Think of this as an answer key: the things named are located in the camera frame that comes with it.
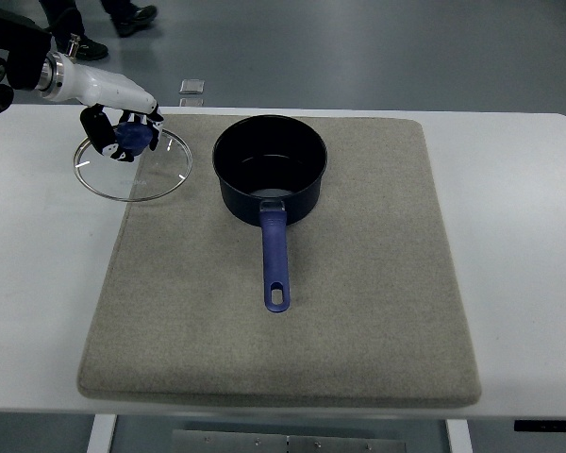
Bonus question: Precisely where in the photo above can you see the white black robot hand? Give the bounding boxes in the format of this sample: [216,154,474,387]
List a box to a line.
[36,53,164,162]

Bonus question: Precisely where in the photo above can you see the glass pot lid blue knob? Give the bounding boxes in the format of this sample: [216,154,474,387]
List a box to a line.
[73,129,192,202]

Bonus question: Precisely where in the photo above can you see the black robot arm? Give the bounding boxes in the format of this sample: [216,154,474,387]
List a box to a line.
[0,8,51,113]

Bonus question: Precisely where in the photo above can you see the person left shoe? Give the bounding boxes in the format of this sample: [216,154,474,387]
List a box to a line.
[40,0,109,61]

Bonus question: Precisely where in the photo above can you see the person shoe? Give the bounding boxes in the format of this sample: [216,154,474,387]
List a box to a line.
[101,0,158,38]
[40,0,109,61]

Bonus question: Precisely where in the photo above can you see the lower floor socket plate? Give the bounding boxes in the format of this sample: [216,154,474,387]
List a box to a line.
[178,97,204,108]

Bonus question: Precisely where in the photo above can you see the floor socket plate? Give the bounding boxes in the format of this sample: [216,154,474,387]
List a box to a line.
[179,79,205,94]
[178,97,204,108]

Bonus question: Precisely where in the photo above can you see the upper floor socket plate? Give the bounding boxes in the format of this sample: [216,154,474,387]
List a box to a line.
[179,79,205,94]

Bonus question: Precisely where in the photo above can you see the person right shoe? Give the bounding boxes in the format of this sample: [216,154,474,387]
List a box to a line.
[101,0,158,38]

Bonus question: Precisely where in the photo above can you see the left white table leg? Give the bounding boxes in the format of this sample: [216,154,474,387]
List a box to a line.
[86,414,117,453]

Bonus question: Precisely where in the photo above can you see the white table leg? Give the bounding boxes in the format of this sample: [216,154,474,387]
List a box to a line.
[445,419,474,453]
[86,414,117,453]

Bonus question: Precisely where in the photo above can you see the beige fabric mat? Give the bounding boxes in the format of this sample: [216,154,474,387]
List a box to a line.
[77,114,481,409]

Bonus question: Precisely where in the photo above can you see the right white table leg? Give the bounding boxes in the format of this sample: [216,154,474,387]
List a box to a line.
[445,419,474,453]

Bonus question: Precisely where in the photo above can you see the black table control panel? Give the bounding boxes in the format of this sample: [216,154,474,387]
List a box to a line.
[513,419,566,433]

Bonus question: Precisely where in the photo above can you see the dark pot blue handle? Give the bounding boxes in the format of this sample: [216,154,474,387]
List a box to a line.
[212,114,328,312]

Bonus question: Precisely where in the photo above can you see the metal base plate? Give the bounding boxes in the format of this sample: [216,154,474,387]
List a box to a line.
[170,429,407,453]

